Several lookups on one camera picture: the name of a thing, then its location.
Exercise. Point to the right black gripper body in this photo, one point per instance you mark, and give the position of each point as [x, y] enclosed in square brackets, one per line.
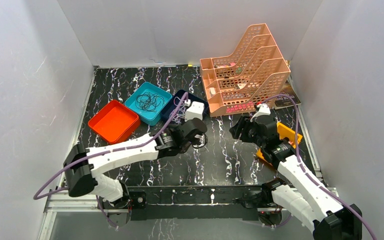
[249, 133]

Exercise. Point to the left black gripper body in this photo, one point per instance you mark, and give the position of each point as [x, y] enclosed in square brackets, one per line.
[185, 122]

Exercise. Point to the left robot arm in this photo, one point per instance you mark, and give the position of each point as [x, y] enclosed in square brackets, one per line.
[85, 168]

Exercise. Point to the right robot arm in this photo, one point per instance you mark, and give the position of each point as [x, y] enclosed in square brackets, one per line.
[313, 204]

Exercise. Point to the yellow bin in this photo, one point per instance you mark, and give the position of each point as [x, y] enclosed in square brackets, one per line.
[276, 142]

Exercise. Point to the navy square tray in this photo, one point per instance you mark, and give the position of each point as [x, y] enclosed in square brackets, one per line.
[175, 100]

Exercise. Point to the dark book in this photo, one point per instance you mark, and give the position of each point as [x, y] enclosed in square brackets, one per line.
[283, 101]

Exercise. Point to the peach plastic file organizer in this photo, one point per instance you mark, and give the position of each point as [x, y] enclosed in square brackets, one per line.
[253, 73]

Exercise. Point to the teal square tray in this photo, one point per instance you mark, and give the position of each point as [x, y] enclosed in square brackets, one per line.
[147, 102]

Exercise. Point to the red square tray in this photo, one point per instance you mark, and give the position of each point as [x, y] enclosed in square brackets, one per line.
[115, 122]

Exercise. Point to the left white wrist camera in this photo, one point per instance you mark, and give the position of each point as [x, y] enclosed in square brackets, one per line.
[195, 110]

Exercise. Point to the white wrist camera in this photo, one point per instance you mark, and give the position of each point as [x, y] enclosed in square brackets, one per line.
[195, 110]
[262, 110]

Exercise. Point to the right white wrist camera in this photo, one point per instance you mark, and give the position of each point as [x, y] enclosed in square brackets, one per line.
[262, 110]

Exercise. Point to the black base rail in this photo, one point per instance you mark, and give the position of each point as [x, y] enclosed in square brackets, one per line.
[246, 202]

